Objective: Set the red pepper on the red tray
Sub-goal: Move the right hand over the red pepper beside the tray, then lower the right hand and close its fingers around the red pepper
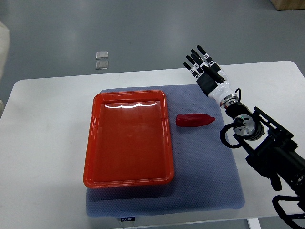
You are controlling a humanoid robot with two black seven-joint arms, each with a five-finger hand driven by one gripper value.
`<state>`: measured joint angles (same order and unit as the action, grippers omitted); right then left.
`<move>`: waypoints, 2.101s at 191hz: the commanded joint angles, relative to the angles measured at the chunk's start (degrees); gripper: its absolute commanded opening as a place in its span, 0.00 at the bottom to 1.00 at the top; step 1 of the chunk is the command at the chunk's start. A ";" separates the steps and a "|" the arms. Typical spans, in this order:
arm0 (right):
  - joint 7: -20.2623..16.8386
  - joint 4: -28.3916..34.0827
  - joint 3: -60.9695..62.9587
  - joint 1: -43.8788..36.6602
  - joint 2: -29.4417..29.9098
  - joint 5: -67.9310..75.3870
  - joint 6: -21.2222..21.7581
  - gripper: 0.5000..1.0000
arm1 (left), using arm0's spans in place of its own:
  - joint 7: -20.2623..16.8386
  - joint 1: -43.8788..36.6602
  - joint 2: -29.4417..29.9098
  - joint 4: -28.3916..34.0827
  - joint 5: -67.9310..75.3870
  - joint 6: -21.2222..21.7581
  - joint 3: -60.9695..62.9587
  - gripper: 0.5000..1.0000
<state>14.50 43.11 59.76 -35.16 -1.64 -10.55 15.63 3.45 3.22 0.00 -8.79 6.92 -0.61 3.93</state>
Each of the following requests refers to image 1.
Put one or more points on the cardboard box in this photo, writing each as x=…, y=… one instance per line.
x=288, y=4

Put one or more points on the upper silver floor plate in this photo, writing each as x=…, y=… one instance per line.
x=101, y=55

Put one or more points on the white cloth object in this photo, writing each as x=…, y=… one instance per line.
x=4, y=46

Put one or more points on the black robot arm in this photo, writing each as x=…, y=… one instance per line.
x=271, y=152

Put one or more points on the red pepper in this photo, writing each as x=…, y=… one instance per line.
x=194, y=120

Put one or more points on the red plastic tray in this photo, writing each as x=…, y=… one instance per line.
x=129, y=142

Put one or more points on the blue-grey padded mat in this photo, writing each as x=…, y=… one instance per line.
x=206, y=175

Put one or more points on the black table control label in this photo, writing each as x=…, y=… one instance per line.
x=127, y=219

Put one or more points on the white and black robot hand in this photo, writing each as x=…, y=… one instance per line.
x=210, y=77

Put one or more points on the white table leg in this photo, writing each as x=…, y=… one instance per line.
x=253, y=223

